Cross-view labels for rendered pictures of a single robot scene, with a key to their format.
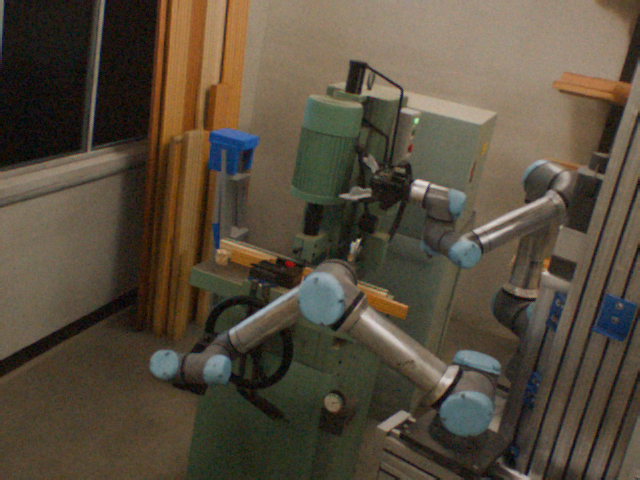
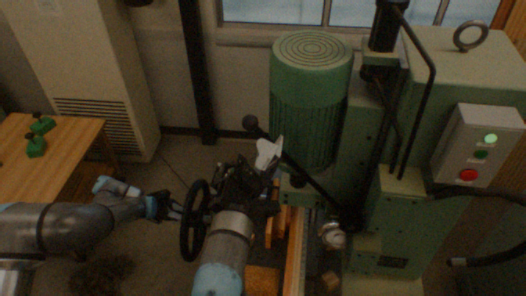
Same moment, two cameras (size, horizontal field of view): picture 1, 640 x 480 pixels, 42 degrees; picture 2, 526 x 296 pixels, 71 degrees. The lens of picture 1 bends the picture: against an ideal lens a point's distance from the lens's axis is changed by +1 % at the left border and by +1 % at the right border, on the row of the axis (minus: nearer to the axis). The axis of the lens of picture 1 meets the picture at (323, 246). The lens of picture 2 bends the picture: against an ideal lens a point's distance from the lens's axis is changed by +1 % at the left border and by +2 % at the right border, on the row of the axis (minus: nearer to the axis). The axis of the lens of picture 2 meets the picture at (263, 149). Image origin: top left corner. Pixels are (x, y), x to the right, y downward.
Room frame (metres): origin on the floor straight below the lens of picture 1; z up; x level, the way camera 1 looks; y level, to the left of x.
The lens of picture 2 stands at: (2.28, -0.60, 1.89)
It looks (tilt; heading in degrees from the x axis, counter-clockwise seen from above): 45 degrees down; 79
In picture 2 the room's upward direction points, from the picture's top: straight up
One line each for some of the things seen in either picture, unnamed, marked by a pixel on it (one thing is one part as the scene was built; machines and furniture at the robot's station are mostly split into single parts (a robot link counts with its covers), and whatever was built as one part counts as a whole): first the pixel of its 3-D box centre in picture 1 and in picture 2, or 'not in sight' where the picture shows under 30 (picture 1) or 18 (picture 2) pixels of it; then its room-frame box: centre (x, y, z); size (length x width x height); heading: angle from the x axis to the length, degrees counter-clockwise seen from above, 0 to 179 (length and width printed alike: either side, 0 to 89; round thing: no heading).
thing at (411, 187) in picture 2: (385, 190); (392, 201); (2.66, -0.17, 1.23); 0.09 x 0.08 x 0.15; 161
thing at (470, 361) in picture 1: (472, 380); not in sight; (1.87, -0.43, 0.98); 0.13 x 0.12 x 0.14; 169
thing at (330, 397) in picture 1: (334, 403); not in sight; (2.22, -0.13, 0.65); 0.06 x 0.04 x 0.08; 71
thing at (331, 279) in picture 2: not in sight; (329, 280); (2.57, -0.14, 0.82); 0.04 x 0.04 x 0.04; 20
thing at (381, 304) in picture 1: (316, 282); (293, 226); (2.49, 0.00, 0.92); 0.62 x 0.02 x 0.04; 71
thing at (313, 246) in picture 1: (310, 245); (303, 193); (2.52, 0.04, 1.03); 0.14 x 0.07 x 0.09; 161
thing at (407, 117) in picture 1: (403, 134); (472, 147); (2.76, -0.19, 1.40); 0.10 x 0.06 x 0.16; 161
